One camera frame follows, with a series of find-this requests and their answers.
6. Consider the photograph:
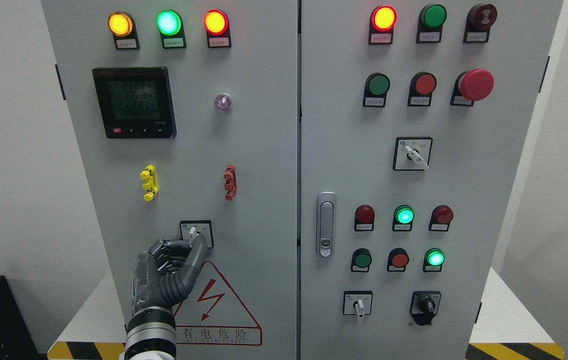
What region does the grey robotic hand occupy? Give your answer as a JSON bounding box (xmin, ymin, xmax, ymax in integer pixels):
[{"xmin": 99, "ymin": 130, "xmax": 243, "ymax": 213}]
[{"xmin": 131, "ymin": 231, "xmax": 208, "ymax": 315}]

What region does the white rotary selector switch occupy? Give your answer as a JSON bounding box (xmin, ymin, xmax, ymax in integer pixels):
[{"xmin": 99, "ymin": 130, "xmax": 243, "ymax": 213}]
[
  {"xmin": 393, "ymin": 137, "xmax": 433, "ymax": 171},
  {"xmin": 342, "ymin": 291, "xmax": 373, "ymax": 318},
  {"xmin": 179, "ymin": 219, "xmax": 214, "ymax": 249}
]

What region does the red electric hazard warning sticker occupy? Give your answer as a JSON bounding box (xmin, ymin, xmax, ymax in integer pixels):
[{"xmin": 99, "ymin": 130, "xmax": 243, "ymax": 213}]
[{"xmin": 174, "ymin": 260, "xmax": 262, "ymax": 346}]

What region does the yellow terminal clip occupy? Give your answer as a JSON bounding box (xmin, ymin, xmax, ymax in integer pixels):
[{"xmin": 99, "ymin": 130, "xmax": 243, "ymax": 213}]
[{"xmin": 140, "ymin": 164, "xmax": 159, "ymax": 202}]

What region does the red terminal clip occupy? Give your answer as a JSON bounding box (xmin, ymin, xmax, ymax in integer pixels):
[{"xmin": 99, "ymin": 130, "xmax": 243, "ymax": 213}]
[{"xmin": 223, "ymin": 164, "xmax": 238, "ymax": 201}]

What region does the grey left cabinet door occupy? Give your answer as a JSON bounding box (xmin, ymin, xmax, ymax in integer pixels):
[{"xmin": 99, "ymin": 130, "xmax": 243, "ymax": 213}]
[{"xmin": 42, "ymin": 0, "xmax": 298, "ymax": 360}]

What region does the grey cabinet door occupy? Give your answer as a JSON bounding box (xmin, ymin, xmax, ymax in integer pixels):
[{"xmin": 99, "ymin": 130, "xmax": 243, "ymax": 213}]
[
  {"xmin": 42, "ymin": 0, "xmax": 298, "ymax": 360},
  {"xmin": 300, "ymin": 0, "xmax": 562, "ymax": 360}
]

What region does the black digital power meter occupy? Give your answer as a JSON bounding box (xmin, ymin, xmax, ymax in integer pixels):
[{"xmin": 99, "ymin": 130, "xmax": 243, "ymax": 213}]
[{"xmin": 92, "ymin": 66, "xmax": 177, "ymax": 139}]

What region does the silver cabinet door latch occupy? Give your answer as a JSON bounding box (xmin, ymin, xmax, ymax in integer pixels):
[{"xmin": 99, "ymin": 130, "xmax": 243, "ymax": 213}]
[{"xmin": 316, "ymin": 191, "xmax": 336, "ymax": 258}]

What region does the clear small light bulb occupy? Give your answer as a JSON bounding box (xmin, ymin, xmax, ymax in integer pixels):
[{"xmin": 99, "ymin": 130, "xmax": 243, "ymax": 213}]
[{"xmin": 214, "ymin": 92, "xmax": 233, "ymax": 113}]

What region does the dark red indicator lamp left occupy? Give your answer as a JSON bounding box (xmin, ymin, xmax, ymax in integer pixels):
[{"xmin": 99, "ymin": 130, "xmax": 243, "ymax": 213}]
[{"xmin": 354, "ymin": 204, "xmax": 375, "ymax": 231}]

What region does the dark red indicator lamp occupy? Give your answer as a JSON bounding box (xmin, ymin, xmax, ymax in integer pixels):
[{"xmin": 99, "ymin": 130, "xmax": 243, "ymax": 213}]
[
  {"xmin": 354, "ymin": 204, "xmax": 375, "ymax": 231},
  {"xmin": 429, "ymin": 204, "xmax": 454, "ymax": 232}
]

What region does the red push button lower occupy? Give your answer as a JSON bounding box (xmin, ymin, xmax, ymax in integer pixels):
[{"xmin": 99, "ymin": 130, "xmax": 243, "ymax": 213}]
[{"xmin": 386, "ymin": 248, "xmax": 410, "ymax": 272}]

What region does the lit green indicator lamp middle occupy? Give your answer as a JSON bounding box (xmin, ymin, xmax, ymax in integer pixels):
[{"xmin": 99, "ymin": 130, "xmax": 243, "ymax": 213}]
[{"xmin": 392, "ymin": 204, "xmax": 414, "ymax": 231}]

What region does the green indicator lamp top left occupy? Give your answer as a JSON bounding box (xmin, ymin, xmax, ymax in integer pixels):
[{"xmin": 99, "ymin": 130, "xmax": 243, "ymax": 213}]
[{"xmin": 156, "ymin": 9, "xmax": 186, "ymax": 49}]

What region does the yellow indicator lamp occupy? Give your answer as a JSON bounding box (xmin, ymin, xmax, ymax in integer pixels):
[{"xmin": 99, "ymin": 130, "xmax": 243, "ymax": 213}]
[{"xmin": 108, "ymin": 11, "xmax": 140, "ymax": 50}]

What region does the red indicator lamp top left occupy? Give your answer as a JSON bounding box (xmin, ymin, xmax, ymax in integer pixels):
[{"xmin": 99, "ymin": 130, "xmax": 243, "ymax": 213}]
[{"xmin": 203, "ymin": 8, "xmax": 232, "ymax": 49}]

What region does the lit green push button lower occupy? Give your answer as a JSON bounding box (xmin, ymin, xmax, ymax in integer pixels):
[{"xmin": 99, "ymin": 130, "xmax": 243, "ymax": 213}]
[{"xmin": 422, "ymin": 248, "xmax": 445, "ymax": 272}]

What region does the dark red indicator lamp right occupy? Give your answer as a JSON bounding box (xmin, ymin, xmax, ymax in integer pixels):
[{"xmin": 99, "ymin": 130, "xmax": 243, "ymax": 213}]
[{"xmin": 429, "ymin": 204, "xmax": 454, "ymax": 232}]

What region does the green push button second row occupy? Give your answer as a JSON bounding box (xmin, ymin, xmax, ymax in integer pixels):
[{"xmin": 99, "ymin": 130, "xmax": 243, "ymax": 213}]
[{"xmin": 362, "ymin": 72, "xmax": 391, "ymax": 109}]

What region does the grey right cabinet door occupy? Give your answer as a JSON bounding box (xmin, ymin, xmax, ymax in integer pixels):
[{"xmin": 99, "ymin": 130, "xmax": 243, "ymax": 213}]
[{"xmin": 300, "ymin": 0, "xmax": 562, "ymax": 360}]

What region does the red push button second row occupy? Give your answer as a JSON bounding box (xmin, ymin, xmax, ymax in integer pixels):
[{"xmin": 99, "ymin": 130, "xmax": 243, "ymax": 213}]
[{"xmin": 407, "ymin": 71, "xmax": 437, "ymax": 107}]

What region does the lit red indicator lamp right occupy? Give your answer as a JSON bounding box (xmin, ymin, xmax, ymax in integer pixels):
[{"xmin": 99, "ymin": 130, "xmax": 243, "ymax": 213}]
[{"xmin": 368, "ymin": 4, "xmax": 397, "ymax": 45}]

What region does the white platform with hazard stripes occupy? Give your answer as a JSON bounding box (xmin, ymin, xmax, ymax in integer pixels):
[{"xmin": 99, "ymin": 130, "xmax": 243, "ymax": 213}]
[{"xmin": 45, "ymin": 269, "xmax": 565, "ymax": 360}]

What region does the red emergency stop mushroom button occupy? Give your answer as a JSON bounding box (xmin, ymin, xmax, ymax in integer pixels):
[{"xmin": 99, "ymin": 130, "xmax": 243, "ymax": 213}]
[{"xmin": 450, "ymin": 68, "xmax": 494, "ymax": 107}]

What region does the green push button top right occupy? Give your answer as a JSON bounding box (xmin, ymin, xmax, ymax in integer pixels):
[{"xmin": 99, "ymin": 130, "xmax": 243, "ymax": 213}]
[{"xmin": 416, "ymin": 3, "xmax": 447, "ymax": 44}]

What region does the dark red buzzer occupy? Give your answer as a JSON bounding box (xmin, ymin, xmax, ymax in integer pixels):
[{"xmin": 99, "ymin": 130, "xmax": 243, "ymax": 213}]
[{"xmin": 463, "ymin": 3, "xmax": 498, "ymax": 44}]

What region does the black rotary knob switch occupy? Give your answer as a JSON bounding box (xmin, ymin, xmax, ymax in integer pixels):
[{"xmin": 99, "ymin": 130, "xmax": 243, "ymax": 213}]
[{"xmin": 409, "ymin": 291, "xmax": 441, "ymax": 326}]

